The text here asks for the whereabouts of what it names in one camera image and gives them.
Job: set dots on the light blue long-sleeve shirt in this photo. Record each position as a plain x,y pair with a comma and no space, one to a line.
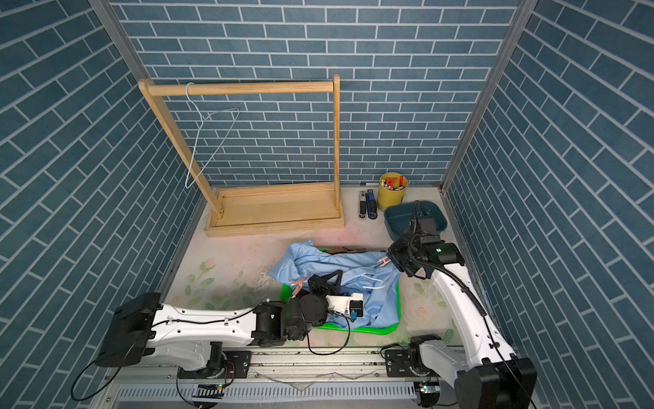
347,281

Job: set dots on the white wire hanger blue shirt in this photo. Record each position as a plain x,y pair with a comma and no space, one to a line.
369,282

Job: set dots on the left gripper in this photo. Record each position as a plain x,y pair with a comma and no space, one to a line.
324,287

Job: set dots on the red clothespins in bucket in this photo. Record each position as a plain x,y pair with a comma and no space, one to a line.
394,183

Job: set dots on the plaid long-sleeve shirt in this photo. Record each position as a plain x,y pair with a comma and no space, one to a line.
351,250

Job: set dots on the green plastic basket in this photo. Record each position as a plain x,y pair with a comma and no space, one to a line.
357,327

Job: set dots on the yellow metal bucket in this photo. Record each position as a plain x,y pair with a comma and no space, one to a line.
386,198

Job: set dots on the white black stapler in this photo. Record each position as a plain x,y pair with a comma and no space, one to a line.
362,205

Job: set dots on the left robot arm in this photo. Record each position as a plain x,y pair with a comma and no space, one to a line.
145,328

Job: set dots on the teal plastic tub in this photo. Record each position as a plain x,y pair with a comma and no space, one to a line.
397,218

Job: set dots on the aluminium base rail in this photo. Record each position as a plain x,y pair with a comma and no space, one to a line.
272,377

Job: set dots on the blue black stapler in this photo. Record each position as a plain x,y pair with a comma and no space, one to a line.
371,205

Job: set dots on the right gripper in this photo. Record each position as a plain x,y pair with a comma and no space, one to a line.
393,254

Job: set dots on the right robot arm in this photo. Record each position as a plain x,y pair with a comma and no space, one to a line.
488,374

